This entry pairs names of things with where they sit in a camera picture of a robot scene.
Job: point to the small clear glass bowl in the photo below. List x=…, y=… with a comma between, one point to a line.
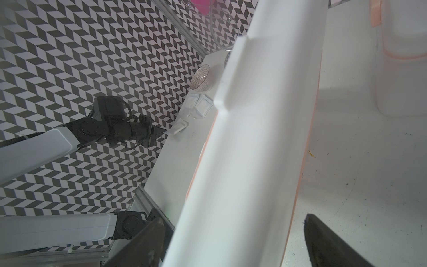
x=205, y=78

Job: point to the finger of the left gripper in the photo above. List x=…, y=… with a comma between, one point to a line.
x=158, y=130

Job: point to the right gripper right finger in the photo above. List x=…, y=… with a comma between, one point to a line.
x=327, y=249

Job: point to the silver wire stand pink ornaments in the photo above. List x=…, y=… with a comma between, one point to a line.
x=226, y=20

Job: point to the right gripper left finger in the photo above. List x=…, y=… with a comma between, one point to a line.
x=144, y=250

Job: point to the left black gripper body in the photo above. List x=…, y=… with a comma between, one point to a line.
x=122, y=123

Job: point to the white first aid box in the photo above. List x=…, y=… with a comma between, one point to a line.
x=401, y=56
x=239, y=207

